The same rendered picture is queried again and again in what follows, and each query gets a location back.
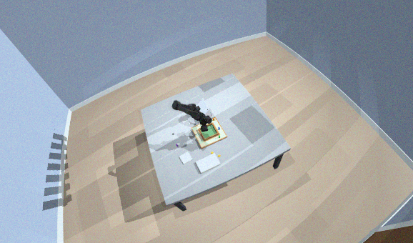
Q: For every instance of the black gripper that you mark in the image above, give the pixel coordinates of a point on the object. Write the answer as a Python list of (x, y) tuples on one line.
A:
[(203, 126)]

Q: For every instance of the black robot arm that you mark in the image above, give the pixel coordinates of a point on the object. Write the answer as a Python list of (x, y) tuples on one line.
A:
[(193, 110)]

